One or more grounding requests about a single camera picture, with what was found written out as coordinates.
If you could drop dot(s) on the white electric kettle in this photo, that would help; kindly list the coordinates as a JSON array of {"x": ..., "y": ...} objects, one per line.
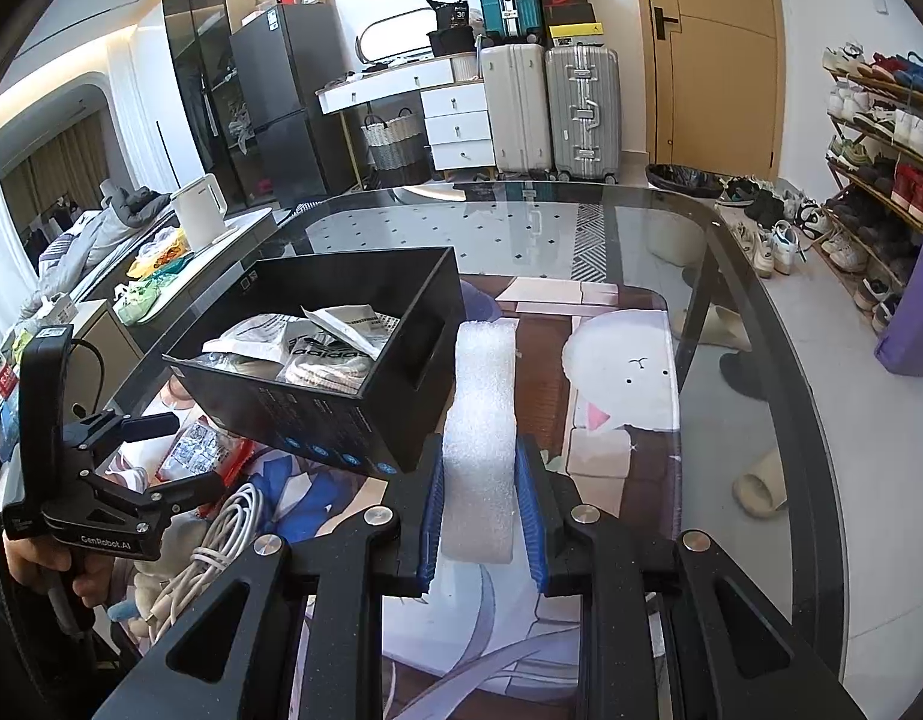
[{"x": 200, "y": 208}]

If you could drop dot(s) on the person's left hand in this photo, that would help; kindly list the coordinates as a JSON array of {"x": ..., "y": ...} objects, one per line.
[{"x": 29, "y": 560}]

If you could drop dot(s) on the silver foil plastic bag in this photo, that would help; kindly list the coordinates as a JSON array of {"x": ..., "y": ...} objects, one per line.
[{"x": 266, "y": 337}]

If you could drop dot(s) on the white foam wrap roll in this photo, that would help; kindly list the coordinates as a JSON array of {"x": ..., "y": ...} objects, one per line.
[{"x": 479, "y": 445}]

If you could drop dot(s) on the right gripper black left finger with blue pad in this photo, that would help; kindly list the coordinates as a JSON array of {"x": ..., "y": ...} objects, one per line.
[{"x": 295, "y": 630}]

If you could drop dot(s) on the white drawer desk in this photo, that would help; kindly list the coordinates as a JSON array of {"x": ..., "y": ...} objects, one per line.
[{"x": 453, "y": 103}]

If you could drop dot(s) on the beige slipper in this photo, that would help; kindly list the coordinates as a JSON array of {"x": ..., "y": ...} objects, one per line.
[{"x": 761, "y": 491}]

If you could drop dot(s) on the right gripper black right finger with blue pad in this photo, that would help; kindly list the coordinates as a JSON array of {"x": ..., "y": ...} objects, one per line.
[{"x": 668, "y": 627}]

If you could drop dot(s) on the oval desk mirror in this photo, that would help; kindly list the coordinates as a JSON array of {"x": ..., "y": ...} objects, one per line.
[{"x": 404, "y": 36}]

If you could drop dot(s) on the grey white woven basket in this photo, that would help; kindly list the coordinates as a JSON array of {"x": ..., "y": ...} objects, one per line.
[{"x": 397, "y": 148}]

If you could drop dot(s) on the silver aluminium suitcase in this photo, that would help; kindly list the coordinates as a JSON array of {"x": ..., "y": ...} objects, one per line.
[{"x": 584, "y": 99}]

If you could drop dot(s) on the black cardboard storage box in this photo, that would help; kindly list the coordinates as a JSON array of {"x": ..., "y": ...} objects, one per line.
[{"x": 329, "y": 403}]

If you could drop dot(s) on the anime print table mat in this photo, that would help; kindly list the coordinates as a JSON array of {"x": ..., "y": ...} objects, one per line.
[{"x": 600, "y": 402}]

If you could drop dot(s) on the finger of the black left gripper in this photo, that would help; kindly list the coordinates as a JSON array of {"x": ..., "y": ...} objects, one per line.
[{"x": 152, "y": 509}]

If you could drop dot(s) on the purple bag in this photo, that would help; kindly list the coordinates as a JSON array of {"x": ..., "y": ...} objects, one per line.
[{"x": 900, "y": 348}]

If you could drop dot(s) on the wooden door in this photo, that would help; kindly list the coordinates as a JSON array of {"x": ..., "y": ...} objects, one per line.
[{"x": 715, "y": 83}]

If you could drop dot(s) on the white printed plastic pouch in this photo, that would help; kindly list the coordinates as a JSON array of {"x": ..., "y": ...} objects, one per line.
[{"x": 359, "y": 326}]

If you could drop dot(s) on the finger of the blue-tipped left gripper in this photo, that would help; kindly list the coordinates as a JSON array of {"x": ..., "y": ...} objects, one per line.
[{"x": 100, "y": 435}]

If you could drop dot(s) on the stack of shoe boxes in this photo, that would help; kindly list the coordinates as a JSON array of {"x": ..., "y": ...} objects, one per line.
[{"x": 571, "y": 22}]

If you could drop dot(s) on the white hard suitcase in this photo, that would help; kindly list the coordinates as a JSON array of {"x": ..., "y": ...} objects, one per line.
[{"x": 517, "y": 104}]

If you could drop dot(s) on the shoe rack with shoes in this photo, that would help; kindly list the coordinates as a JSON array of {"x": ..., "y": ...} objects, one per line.
[{"x": 870, "y": 232}]

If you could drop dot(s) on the red white snack bag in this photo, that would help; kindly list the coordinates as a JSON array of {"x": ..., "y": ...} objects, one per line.
[{"x": 201, "y": 448}]

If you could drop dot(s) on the black refrigerator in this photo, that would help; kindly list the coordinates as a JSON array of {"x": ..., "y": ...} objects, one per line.
[{"x": 284, "y": 57}]

